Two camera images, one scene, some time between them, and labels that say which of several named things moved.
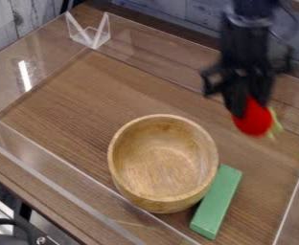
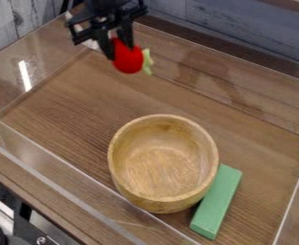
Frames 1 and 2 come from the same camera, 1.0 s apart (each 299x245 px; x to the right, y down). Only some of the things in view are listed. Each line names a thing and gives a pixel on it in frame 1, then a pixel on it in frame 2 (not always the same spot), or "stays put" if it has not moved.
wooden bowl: (164, 161) stays put
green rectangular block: (216, 201) stays put
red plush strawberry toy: (255, 122) to (132, 60)
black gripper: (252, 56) to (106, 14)
